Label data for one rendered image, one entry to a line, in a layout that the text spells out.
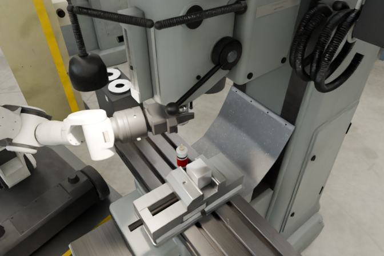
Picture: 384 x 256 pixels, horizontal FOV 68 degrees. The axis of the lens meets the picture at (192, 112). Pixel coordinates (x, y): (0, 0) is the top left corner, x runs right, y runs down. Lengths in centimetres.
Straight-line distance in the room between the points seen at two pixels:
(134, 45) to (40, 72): 197
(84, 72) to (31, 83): 201
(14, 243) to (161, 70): 109
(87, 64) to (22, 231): 105
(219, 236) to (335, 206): 147
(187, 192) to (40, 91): 195
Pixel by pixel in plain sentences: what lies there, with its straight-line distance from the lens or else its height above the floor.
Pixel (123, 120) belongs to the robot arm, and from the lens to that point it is 74.
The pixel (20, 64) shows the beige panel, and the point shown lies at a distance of 248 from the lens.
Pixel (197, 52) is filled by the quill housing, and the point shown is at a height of 147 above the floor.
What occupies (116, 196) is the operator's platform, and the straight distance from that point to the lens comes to 168.
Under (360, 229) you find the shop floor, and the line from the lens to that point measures 226.
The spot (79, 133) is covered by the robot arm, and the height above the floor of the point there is 121.
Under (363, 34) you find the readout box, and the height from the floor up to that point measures 153.
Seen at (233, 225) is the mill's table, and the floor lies 93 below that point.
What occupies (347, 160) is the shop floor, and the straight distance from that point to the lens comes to 262.
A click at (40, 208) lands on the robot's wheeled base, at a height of 59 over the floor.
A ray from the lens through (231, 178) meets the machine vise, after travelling 95.
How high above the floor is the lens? 175
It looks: 40 degrees down
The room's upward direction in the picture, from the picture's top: straight up
